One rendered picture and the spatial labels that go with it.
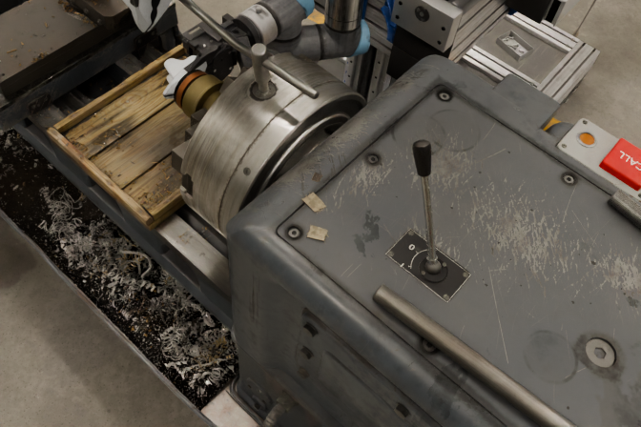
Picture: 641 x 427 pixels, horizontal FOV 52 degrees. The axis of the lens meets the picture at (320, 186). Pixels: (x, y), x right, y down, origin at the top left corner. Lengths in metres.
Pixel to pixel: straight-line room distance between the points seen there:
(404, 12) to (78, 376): 1.39
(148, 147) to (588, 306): 0.88
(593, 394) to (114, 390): 1.53
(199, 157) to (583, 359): 0.57
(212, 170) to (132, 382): 1.20
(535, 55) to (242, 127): 1.89
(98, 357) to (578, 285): 1.57
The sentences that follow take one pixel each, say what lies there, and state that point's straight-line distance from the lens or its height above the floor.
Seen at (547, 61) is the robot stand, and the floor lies 0.21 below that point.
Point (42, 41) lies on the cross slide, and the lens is 1.48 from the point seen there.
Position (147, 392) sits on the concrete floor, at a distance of 2.06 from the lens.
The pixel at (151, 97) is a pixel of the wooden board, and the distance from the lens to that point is 1.44.
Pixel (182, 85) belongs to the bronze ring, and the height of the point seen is 1.11.
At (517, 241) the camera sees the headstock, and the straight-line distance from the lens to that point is 0.85.
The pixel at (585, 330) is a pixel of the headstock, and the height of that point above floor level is 1.25.
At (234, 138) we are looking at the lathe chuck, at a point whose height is 1.21.
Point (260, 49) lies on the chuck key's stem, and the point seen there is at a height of 1.32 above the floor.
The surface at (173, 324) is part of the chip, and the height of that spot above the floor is 0.62.
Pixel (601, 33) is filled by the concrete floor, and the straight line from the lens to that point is 3.27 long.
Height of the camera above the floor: 1.95
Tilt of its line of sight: 56 degrees down
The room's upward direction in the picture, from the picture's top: 8 degrees clockwise
